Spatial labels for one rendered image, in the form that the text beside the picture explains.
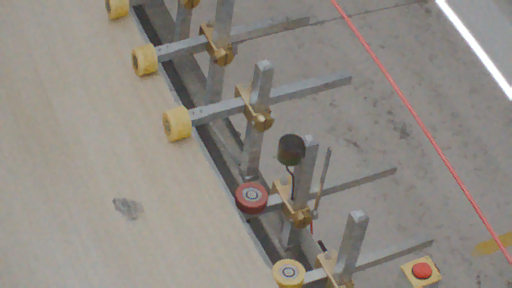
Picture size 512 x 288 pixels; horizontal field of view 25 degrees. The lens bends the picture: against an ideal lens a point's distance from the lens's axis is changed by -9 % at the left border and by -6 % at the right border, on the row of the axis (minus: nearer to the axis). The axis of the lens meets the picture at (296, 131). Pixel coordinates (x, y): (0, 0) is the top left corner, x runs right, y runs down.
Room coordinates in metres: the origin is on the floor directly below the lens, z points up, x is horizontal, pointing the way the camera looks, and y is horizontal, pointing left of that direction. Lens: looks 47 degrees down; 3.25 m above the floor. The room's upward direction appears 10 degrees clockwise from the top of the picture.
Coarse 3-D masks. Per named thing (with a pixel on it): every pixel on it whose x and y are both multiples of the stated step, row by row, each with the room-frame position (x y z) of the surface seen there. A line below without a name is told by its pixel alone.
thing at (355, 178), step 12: (372, 168) 2.17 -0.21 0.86; (384, 168) 2.17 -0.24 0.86; (396, 168) 2.19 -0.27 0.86; (336, 180) 2.10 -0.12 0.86; (348, 180) 2.11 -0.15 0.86; (360, 180) 2.13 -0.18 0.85; (372, 180) 2.15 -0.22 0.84; (312, 192) 2.05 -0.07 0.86; (324, 192) 2.07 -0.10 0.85; (336, 192) 2.09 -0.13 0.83; (276, 204) 1.99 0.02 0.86; (252, 216) 1.96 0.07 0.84
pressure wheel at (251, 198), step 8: (248, 184) 2.00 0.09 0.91; (256, 184) 2.00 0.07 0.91; (240, 192) 1.97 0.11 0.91; (248, 192) 1.97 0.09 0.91; (256, 192) 1.98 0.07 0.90; (264, 192) 1.98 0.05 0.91; (240, 200) 1.94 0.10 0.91; (248, 200) 1.95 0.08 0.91; (256, 200) 1.96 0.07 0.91; (264, 200) 1.96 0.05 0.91; (240, 208) 1.94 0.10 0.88; (248, 208) 1.93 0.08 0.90; (256, 208) 1.93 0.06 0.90; (264, 208) 1.95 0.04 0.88
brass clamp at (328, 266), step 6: (324, 252) 1.86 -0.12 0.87; (318, 258) 1.84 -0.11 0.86; (324, 258) 1.84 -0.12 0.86; (336, 258) 1.85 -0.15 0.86; (318, 264) 1.83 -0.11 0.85; (324, 264) 1.82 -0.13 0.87; (330, 264) 1.83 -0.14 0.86; (324, 270) 1.81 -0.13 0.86; (330, 270) 1.81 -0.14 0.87; (330, 276) 1.79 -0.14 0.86; (330, 282) 1.78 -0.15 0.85; (348, 282) 1.78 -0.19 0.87; (354, 282) 1.78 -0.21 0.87
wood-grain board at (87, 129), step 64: (0, 0) 2.52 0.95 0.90; (64, 0) 2.57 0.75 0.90; (0, 64) 2.26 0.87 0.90; (64, 64) 2.30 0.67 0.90; (128, 64) 2.34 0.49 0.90; (0, 128) 2.02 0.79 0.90; (64, 128) 2.07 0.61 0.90; (128, 128) 2.11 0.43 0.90; (0, 192) 1.81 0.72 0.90; (64, 192) 1.85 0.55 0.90; (128, 192) 1.90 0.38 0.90; (192, 192) 1.94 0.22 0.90; (0, 256) 1.61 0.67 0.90; (64, 256) 1.65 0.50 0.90; (128, 256) 1.70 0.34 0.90; (192, 256) 1.74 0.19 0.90; (256, 256) 1.78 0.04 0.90
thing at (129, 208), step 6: (114, 198) 1.86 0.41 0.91; (120, 198) 1.87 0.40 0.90; (126, 198) 1.86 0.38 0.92; (114, 204) 1.85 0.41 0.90; (120, 204) 1.85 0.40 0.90; (126, 204) 1.85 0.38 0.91; (132, 204) 1.86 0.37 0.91; (138, 204) 1.86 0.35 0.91; (120, 210) 1.83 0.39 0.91; (126, 210) 1.83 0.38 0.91; (132, 210) 1.83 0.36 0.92; (138, 210) 1.85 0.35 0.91; (144, 210) 1.85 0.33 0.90; (126, 216) 1.82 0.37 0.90; (132, 216) 1.82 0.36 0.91; (138, 216) 1.83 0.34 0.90
